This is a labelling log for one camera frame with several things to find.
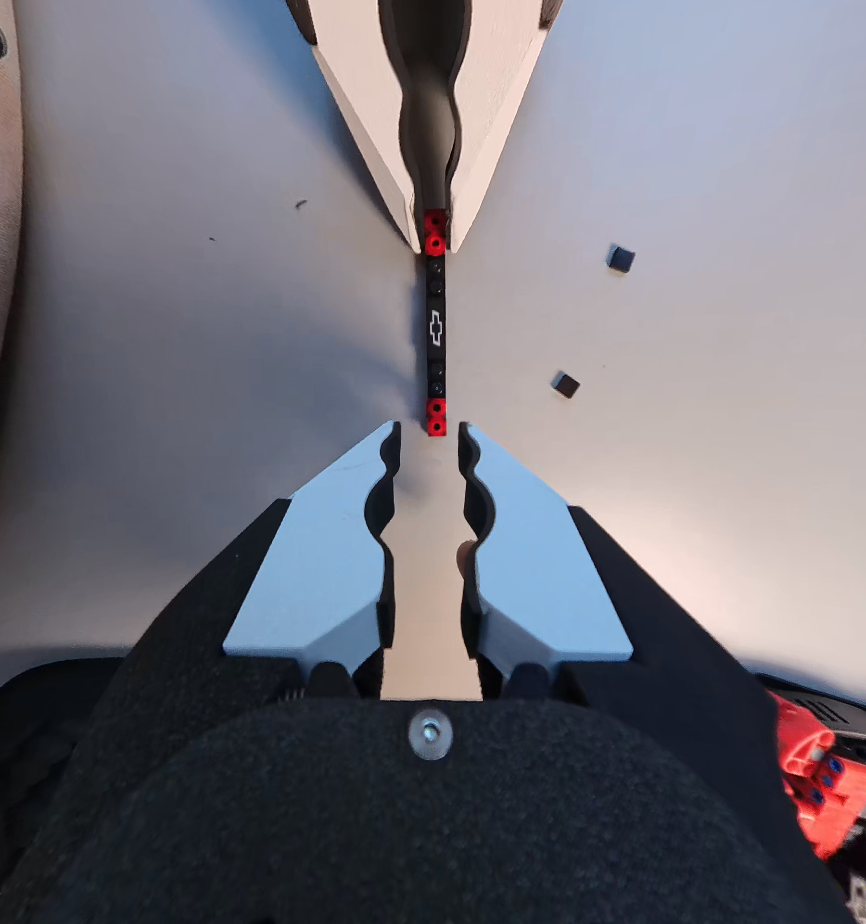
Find black quilted wrist rest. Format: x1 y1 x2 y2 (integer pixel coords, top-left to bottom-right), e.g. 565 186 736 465
0 657 127 889

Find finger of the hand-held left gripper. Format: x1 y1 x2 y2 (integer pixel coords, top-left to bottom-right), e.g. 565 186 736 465
307 0 427 254
445 0 549 255

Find lego race car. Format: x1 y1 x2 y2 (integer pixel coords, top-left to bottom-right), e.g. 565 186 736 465
754 671 866 924

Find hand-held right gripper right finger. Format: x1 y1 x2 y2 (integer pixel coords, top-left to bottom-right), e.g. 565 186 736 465
458 421 635 681

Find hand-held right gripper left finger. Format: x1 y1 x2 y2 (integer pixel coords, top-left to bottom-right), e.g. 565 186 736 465
222 421 403 680

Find black lego plate white emblem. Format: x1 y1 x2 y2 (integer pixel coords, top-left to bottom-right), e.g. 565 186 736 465
424 208 450 439

